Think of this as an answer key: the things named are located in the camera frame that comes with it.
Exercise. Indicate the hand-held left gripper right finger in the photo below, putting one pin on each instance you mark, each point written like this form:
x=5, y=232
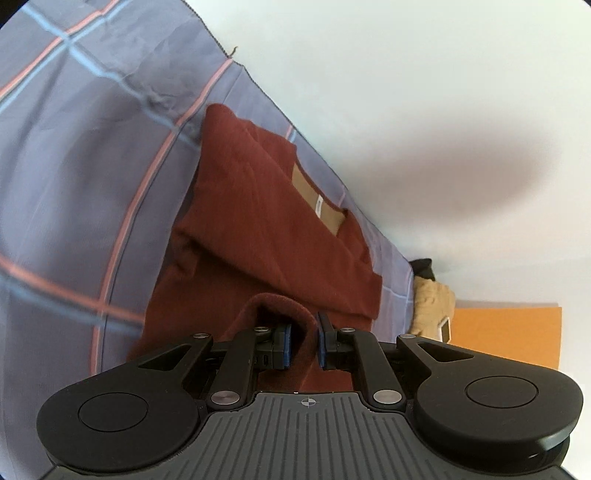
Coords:
x=321, y=347

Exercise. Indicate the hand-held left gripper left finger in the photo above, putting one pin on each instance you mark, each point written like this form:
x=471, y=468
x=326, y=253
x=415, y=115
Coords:
x=287, y=347

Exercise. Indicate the maroon long-sleeve sweater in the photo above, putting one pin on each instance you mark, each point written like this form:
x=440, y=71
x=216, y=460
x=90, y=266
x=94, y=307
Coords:
x=258, y=207

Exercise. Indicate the tan cloth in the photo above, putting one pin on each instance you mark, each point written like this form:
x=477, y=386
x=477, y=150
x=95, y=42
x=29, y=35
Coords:
x=429, y=300

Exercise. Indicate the small white tag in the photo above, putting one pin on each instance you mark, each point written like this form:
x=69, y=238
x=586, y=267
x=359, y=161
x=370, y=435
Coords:
x=444, y=328

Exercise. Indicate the black cloth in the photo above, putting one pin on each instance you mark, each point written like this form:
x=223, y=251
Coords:
x=422, y=268

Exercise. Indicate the orange board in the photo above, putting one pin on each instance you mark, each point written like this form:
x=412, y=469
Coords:
x=508, y=332

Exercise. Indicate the blue plaid bedsheet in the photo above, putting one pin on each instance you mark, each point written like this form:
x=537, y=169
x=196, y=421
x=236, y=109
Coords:
x=69, y=184

